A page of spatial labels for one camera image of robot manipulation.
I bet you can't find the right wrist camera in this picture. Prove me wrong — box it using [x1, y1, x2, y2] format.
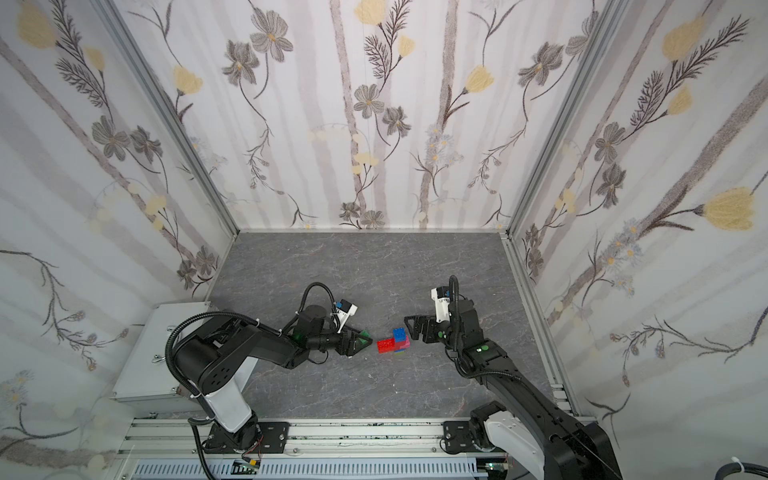
[430, 286, 451, 323]

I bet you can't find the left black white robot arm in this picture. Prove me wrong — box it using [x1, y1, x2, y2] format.
[164, 301, 373, 453]

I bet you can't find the upturned blue square lego brick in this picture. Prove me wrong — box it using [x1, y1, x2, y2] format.
[393, 328, 407, 342]

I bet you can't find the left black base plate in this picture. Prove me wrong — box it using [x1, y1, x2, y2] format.
[203, 422, 290, 454]

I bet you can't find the black corrugated cable conduit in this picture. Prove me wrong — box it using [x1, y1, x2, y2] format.
[164, 310, 265, 400]

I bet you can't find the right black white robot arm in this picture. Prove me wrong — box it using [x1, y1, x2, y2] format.
[404, 300, 622, 479]

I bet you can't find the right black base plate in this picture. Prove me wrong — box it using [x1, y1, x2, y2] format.
[440, 420, 482, 455]

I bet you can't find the white slotted cable duct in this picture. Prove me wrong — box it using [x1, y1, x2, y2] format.
[127, 458, 488, 479]

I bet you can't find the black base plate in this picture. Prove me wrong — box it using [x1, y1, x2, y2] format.
[440, 420, 482, 455]
[203, 422, 290, 454]

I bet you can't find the long red lego brick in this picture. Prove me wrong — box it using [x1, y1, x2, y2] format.
[376, 338, 397, 354]

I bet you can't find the grey metal control box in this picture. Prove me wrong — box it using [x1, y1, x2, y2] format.
[111, 301, 214, 412]

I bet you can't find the aluminium mounting rail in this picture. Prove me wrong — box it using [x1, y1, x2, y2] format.
[117, 418, 505, 459]

